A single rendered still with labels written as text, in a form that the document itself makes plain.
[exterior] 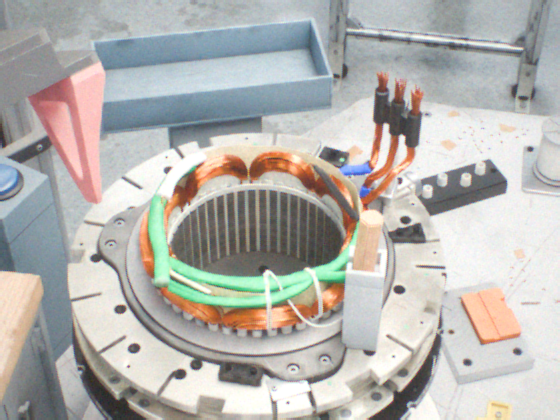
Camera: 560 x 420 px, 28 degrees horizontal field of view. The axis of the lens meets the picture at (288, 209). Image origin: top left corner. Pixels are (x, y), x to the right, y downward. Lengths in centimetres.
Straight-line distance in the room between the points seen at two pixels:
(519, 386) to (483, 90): 169
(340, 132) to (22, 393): 69
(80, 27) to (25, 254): 200
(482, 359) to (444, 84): 169
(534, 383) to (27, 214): 58
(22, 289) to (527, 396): 58
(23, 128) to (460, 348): 57
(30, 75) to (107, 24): 256
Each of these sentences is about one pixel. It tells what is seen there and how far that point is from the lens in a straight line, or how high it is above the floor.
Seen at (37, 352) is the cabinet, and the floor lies 98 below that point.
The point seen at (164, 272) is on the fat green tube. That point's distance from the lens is 85.
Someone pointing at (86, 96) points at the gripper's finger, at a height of 144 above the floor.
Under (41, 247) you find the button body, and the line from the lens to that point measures 117.
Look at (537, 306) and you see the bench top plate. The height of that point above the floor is 78.
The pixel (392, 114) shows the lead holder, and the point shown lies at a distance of 90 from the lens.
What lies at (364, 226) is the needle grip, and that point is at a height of 123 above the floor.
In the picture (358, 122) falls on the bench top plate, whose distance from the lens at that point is 156.
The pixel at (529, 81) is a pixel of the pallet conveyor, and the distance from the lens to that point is 285.
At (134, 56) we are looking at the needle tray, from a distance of 125.
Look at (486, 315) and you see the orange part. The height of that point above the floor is 80.
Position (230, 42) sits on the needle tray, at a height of 105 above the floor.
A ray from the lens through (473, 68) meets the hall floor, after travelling 296.
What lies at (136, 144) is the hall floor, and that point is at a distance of 271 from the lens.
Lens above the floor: 179
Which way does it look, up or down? 45 degrees down
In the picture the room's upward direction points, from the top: straight up
